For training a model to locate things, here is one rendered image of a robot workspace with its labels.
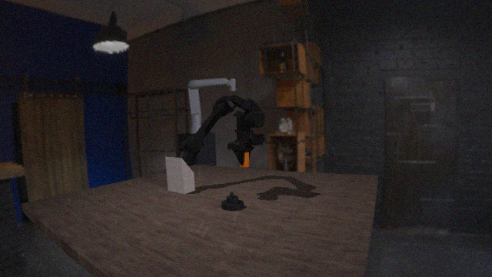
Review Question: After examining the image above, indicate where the orange-brown cylinder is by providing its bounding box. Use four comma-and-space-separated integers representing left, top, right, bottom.
240, 152, 249, 168

